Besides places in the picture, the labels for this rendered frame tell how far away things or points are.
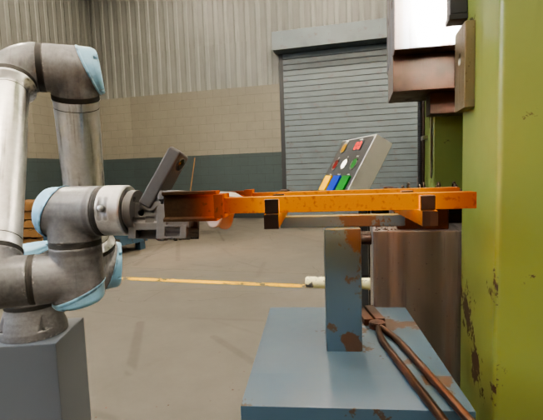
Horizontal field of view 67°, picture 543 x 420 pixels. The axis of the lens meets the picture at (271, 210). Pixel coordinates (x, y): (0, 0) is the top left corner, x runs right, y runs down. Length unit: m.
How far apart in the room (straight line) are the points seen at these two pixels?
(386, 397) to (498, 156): 0.44
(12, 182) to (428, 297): 0.94
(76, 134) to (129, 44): 10.20
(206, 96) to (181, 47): 1.29
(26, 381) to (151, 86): 9.74
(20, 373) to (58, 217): 0.74
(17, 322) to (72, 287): 0.63
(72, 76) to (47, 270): 0.53
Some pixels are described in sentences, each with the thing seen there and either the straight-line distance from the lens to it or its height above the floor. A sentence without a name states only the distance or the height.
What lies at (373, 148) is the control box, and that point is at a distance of 1.68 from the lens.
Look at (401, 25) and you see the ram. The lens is 1.19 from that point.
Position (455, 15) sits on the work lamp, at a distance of 1.05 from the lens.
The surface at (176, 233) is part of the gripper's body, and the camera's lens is 0.71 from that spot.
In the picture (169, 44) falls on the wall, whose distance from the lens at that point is 10.81.
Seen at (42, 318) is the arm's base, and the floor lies 0.66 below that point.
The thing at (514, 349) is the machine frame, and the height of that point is 0.74.
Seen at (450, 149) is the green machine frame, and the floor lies 1.12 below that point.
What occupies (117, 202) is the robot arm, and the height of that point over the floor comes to 1.03.
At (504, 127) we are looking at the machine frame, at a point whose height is 1.13.
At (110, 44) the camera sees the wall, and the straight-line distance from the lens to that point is 11.67.
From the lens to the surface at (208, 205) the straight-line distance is 0.61.
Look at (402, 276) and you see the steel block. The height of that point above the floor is 0.80.
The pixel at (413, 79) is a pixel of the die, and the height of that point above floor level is 1.30.
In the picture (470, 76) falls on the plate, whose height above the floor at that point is 1.25.
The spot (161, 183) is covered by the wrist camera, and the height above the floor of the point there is 1.05.
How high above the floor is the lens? 1.07
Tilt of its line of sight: 5 degrees down
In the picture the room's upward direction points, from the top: 2 degrees counter-clockwise
